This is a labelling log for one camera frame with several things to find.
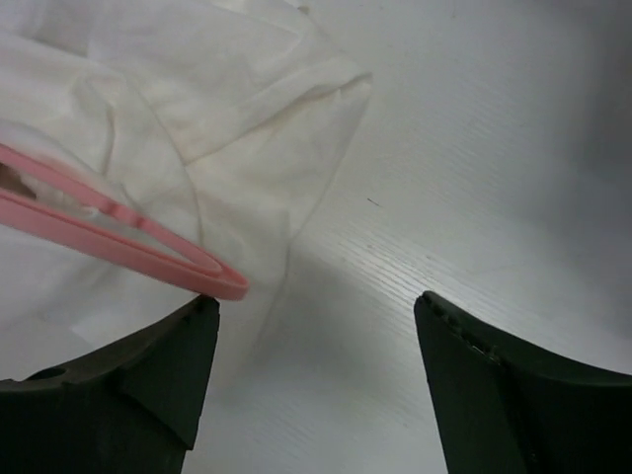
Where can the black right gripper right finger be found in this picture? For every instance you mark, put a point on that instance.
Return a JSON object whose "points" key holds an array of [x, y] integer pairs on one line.
{"points": [[505, 405]]}

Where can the white t shirt red print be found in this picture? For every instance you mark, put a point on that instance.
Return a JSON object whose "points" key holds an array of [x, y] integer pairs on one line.
{"points": [[224, 121]]}

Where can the pink hanger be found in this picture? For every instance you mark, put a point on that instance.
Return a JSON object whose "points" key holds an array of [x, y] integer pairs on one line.
{"points": [[186, 265]]}

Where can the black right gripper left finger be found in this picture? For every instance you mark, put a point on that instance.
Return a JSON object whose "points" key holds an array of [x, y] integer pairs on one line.
{"points": [[132, 406]]}

